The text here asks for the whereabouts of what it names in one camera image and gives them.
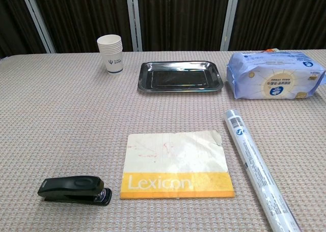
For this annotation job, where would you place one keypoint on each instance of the grey partition post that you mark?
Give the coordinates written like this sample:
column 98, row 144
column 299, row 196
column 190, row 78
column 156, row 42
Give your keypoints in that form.
column 134, row 17
column 230, row 17
column 38, row 20

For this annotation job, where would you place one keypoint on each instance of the orange snack packet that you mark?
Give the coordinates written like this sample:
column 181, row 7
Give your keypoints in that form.
column 272, row 50

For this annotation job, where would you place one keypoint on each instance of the stainless steel rectangular tray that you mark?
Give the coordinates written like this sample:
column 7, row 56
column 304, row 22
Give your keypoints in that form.
column 178, row 76

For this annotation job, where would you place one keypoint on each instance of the blue wet wipes pack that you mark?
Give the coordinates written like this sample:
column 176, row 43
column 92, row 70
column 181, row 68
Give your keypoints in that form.
column 275, row 74

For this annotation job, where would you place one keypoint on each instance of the wooden cutting board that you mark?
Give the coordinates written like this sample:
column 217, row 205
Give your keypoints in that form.
column 175, row 163

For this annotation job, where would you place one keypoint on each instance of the plastic wrapped bag roll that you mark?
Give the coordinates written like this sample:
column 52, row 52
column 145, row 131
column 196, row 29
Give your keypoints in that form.
column 257, row 163

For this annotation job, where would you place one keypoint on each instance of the white paper cup stack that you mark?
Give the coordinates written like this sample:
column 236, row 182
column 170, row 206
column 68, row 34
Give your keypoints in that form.
column 110, row 56

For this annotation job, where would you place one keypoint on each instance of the beige woven tablecloth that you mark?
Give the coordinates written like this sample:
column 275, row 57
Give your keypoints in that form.
column 76, row 114

